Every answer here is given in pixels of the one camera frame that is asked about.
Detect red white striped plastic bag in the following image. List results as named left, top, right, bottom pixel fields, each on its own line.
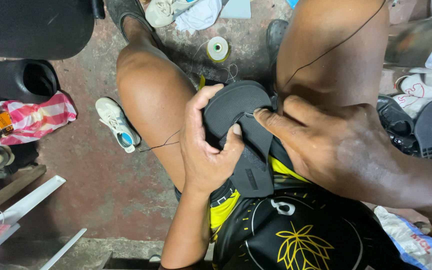
left=0, top=91, right=78, bottom=147

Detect shiny black leather shoe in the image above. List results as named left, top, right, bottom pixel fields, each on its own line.
left=375, top=94, right=424, bottom=157

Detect person's left hand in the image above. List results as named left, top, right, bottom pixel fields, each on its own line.
left=180, top=83, right=245, bottom=196

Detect black shoe sole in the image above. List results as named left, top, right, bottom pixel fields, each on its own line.
left=413, top=99, right=432, bottom=160

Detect person's leg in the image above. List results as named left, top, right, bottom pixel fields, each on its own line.
left=275, top=0, right=391, bottom=115
left=115, top=16, right=199, bottom=193

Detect long black thread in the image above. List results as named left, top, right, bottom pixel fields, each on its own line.
left=281, top=0, right=387, bottom=91

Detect narrow white plastic strip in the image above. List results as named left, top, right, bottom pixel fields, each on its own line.
left=39, top=228, right=88, bottom=270

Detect person's right leg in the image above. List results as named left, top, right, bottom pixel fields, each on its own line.
left=275, top=0, right=391, bottom=115

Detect short black thread end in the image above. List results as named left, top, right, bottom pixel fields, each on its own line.
left=139, top=130, right=181, bottom=153

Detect black worn sandal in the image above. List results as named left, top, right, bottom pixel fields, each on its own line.
left=105, top=0, right=165, bottom=51
left=265, top=19, right=289, bottom=70

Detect white cloth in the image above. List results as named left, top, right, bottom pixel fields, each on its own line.
left=174, top=0, right=223, bottom=35

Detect black yellow jersey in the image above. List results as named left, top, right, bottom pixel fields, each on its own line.
left=174, top=137, right=423, bottom=270

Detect white sneaker with blue insole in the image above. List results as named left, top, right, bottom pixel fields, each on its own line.
left=95, top=97, right=142, bottom=154

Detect spool of pale thread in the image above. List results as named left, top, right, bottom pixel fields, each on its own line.
left=206, top=36, right=232, bottom=63

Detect black ribbed rubber boot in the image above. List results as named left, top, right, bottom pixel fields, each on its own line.
left=0, top=59, right=61, bottom=104

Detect pale grey board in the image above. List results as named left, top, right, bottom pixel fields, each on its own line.
left=220, top=0, right=253, bottom=20

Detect black flip-flop sandal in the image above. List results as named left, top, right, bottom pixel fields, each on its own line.
left=201, top=80, right=277, bottom=199

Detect black worn left sandal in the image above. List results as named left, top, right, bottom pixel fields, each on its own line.
left=105, top=0, right=165, bottom=51

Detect dark metal sheet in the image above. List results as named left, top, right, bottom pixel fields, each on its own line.
left=384, top=12, right=432, bottom=71

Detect black worn right sandal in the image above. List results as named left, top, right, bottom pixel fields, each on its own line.
left=265, top=19, right=289, bottom=70

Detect person's right hand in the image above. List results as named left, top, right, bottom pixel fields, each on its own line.
left=253, top=95, right=409, bottom=208

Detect cream white sneaker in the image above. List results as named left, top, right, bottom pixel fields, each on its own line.
left=145, top=0, right=202, bottom=28

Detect black padded seat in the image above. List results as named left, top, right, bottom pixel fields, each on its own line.
left=0, top=0, right=106, bottom=61

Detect person's left leg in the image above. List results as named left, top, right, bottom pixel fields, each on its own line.
left=115, top=16, right=199, bottom=193

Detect white blue woven sack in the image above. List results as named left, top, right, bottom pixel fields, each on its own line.
left=373, top=205, right=432, bottom=270

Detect wooden plank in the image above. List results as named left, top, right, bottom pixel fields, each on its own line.
left=0, top=164, right=47, bottom=222

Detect loose white thread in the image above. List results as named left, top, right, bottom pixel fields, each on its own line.
left=187, top=39, right=239, bottom=85

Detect wide white plastic strip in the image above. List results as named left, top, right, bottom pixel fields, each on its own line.
left=0, top=175, right=67, bottom=226

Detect white shoe with red print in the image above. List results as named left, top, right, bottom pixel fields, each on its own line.
left=391, top=73, right=432, bottom=127

